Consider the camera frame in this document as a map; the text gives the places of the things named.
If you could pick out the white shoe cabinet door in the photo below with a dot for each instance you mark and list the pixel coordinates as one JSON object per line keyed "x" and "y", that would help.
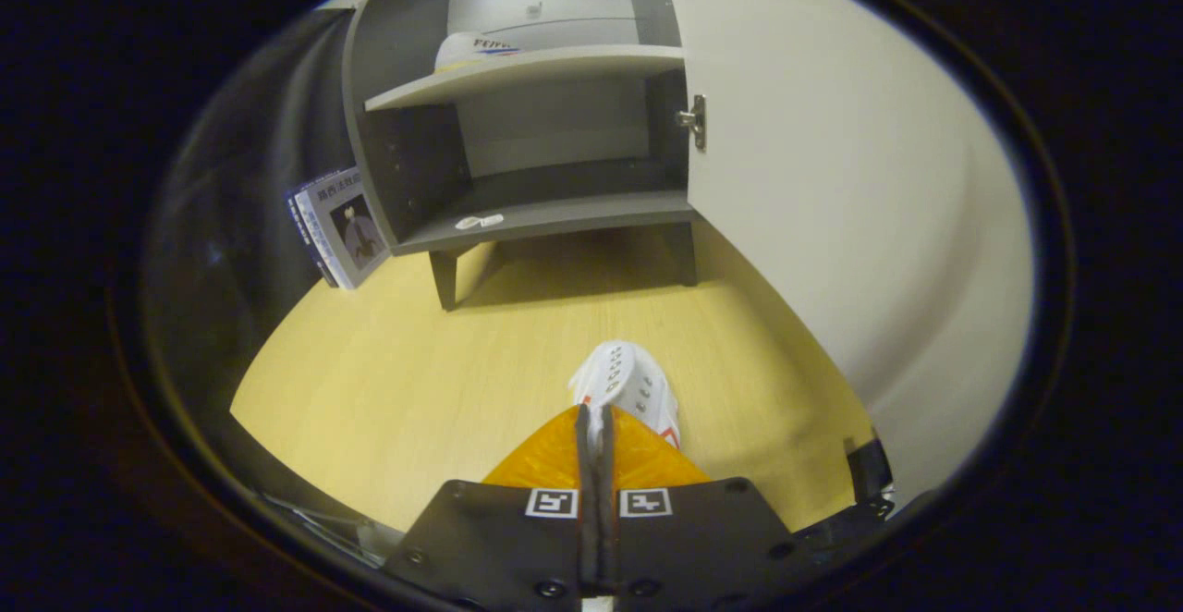
{"x": 832, "y": 177}

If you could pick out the white shoe with striped print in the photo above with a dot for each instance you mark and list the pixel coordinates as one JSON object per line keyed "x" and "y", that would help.
{"x": 471, "y": 50}

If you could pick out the black metal object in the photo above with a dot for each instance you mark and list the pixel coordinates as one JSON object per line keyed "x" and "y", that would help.
{"x": 869, "y": 478}

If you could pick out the grey shoe cabinet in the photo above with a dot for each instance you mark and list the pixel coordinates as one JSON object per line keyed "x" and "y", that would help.
{"x": 416, "y": 159}

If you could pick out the white laced shoe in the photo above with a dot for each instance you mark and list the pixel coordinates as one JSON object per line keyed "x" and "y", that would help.
{"x": 628, "y": 381}

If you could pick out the black backdrop cloth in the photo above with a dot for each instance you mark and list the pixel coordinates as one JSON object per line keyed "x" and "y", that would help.
{"x": 231, "y": 224}

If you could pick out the grey cover book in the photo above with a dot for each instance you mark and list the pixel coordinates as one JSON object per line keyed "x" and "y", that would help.
{"x": 356, "y": 228}

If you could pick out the small white plastic piece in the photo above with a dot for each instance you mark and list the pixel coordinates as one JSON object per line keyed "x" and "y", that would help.
{"x": 479, "y": 221}

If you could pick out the blue cover book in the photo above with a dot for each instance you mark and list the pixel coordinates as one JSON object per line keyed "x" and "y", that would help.
{"x": 300, "y": 219}

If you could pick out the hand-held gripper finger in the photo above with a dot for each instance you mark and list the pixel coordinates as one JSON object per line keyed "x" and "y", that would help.
{"x": 586, "y": 501}
{"x": 606, "y": 501}

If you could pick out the metal door hinge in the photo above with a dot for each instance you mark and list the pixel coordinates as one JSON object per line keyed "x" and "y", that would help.
{"x": 695, "y": 122}

